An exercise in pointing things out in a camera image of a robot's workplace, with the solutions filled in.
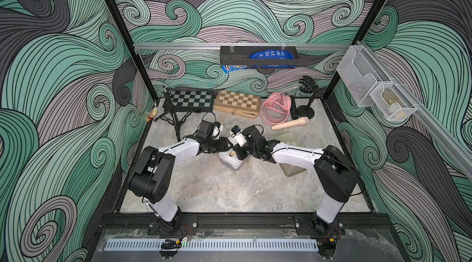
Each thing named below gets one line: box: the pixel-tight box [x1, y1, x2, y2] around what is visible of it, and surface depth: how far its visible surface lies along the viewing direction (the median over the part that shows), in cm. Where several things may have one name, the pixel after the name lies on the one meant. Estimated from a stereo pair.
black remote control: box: [289, 94, 299, 120], surface depth 113 cm
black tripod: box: [154, 85, 193, 143], surface depth 97 cm
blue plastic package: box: [248, 49, 295, 60], surface depth 94 cm
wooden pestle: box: [271, 116, 310, 131], surface depth 107 cm
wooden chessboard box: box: [213, 89, 262, 120], surface depth 115 cm
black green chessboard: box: [162, 89, 215, 114], surface depth 117 cm
